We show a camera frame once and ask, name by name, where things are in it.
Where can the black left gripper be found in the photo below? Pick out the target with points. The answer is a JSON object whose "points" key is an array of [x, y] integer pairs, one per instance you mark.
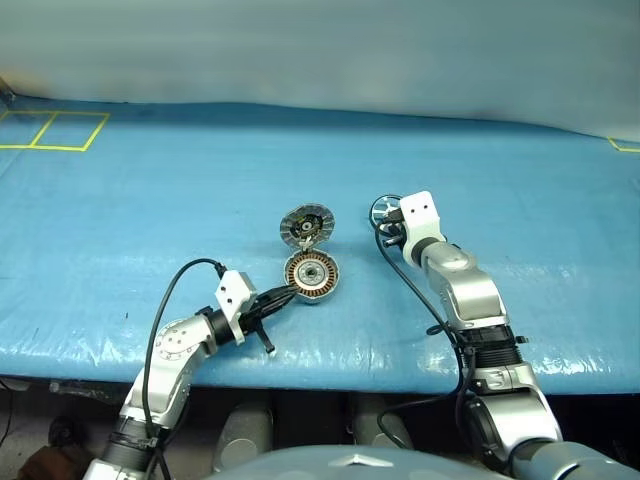
{"points": [[256, 315]]}

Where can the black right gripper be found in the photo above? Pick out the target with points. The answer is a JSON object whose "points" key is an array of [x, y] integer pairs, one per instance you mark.
{"points": [[395, 232]]}

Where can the silver spoked round part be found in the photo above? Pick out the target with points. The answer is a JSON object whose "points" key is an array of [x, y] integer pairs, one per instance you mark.
{"points": [[384, 207]]}

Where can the motor stator with copper windings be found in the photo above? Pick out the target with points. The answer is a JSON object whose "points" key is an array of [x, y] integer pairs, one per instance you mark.
{"points": [[320, 272]]}

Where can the silver finned motor cover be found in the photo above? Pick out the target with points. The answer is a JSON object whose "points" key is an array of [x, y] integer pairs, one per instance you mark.
{"points": [[306, 225]]}

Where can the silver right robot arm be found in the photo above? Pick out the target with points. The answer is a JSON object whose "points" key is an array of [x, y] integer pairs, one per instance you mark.
{"points": [[470, 295]]}

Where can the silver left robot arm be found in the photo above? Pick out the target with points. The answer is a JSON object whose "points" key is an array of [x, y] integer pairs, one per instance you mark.
{"points": [[175, 345]]}

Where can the grey rounded robot leg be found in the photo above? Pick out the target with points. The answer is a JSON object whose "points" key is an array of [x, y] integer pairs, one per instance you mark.
{"points": [[375, 425], [242, 430]]}

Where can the blue table cover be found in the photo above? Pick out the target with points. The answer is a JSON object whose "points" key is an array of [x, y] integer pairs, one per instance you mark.
{"points": [[150, 200]]}

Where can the grey robot torso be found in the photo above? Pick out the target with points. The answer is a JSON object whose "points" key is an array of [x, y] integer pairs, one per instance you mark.
{"points": [[320, 467]]}

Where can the yellow tape corner mark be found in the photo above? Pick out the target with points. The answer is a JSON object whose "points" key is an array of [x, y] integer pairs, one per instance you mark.
{"points": [[627, 149]]}

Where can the black round floor object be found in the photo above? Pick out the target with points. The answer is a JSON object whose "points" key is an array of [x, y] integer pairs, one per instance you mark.
{"points": [[62, 430]]}

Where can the brown floor object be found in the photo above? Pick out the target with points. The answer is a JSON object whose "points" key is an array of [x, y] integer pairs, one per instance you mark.
{"points": [[50, 462]]}

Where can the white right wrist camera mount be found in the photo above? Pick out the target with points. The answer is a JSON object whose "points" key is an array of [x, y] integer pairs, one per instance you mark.
{"points": [[422, 215]]}

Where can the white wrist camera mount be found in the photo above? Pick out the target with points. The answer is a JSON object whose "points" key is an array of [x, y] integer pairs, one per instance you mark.
{"points": [[232, 292], [422, 215]]}

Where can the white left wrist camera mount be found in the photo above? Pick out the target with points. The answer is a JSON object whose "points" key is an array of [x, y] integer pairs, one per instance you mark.
{"points": [[232, 292]]}

